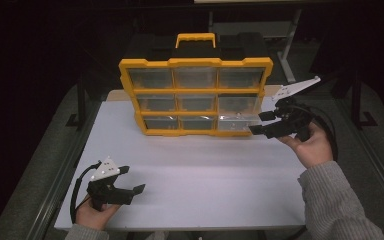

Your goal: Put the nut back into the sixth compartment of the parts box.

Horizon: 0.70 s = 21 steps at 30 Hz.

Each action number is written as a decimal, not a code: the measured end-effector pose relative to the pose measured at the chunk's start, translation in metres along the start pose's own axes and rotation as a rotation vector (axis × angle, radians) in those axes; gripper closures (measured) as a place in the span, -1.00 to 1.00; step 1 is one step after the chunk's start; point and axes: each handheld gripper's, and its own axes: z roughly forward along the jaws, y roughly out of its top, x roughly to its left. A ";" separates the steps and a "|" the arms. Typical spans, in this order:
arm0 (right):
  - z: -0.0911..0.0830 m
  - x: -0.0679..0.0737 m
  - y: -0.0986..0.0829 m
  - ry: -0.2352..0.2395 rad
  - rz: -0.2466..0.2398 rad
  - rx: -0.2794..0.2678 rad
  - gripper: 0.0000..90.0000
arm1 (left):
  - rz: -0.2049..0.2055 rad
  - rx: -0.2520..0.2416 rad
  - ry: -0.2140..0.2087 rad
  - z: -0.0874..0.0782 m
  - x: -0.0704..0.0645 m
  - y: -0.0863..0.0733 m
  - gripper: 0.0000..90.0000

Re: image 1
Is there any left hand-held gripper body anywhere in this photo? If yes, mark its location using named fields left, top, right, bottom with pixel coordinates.
left=85, top=156, right=135, bottom=212

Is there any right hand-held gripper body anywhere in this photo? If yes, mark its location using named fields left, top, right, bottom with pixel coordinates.
left=264, top=75, right=322, bottom=142

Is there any clear plastic drawer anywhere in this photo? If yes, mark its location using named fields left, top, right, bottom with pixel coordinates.
left=216, top=112, right=263, bottom=132

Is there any yellow black drawer organizer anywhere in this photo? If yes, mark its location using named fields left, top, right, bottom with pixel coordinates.
left=118, top=32, right=275, bottom=138

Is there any person's left hand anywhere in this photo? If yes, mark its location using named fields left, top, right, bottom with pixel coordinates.
left=74, top=195, right=121, bottom=232

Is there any person's right hand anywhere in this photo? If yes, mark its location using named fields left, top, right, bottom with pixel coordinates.
left=277, top=121, right=335, bottom=170

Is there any black metal stand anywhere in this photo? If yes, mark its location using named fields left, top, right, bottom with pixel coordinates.
left=349, top=68, right=379, bottom=131
left=65, top=75, right=88, bottom=130

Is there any grey metal stand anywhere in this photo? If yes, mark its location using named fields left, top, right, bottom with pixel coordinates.
left=207, top=8, right=303, bottom=85

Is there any left hand-held gripper cable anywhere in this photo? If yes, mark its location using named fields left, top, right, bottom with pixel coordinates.
left=69, top=161, right=103, bottom=225

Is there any hand-held gripper cable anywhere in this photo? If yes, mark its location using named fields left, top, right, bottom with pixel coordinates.
left=295, top=104, right=340, bottom=163
left=69, top=161, right=103, bottom=225

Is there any right hand-held gripper cable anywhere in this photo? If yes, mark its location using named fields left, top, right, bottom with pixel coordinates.
left=295, top=104, right=340, bottom=163

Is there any metal frame rail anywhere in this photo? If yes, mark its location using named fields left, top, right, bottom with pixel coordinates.
left=24, top=99, right=105, bottom=240
left=334, top=98, right=384, bottom=216

